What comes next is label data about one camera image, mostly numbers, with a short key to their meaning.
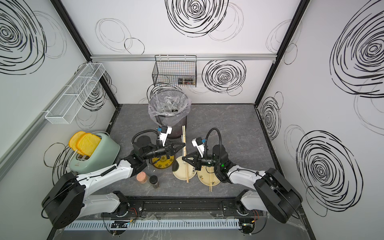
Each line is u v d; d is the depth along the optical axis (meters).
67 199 0.41
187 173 0.84
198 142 0.69
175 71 1.24
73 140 0.74
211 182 0.81
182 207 0.75
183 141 0.71
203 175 0.85
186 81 0.88
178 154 0.71
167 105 0.97
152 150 0.64
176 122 0.85
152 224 0.96
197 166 0.68
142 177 0.73
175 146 0.68
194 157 0.70
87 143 0.76
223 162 0.63
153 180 0.74
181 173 0.85
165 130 0.66
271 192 0.42
